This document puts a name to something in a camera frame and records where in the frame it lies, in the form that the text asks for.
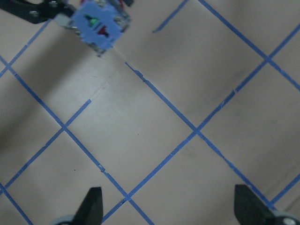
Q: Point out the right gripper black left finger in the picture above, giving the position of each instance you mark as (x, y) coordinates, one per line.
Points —
(90, 211)

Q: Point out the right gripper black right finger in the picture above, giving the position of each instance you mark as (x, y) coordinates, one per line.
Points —
(249, 209)

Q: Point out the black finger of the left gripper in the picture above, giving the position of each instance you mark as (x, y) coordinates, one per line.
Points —
(129, 2)
(36, 13)

